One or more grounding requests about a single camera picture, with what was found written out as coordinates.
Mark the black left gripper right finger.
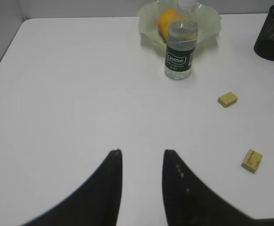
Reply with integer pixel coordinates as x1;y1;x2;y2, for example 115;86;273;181
162;150;274;226

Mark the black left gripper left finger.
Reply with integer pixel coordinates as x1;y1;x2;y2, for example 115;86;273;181
26;149;123;226

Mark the clear water bottle green label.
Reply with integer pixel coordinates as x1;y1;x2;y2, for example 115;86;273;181
164;0;198;80

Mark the yellow mango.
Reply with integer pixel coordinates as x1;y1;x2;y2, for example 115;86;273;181
157;8;183;41

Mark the yellow eraser front left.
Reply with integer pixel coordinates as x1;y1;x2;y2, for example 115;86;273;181
241;149;263;173

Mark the yellow eraser behind bottle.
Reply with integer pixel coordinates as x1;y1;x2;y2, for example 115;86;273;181
218;92;238;108

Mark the green wavy glass plate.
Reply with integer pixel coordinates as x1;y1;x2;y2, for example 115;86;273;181
137;0;221;55

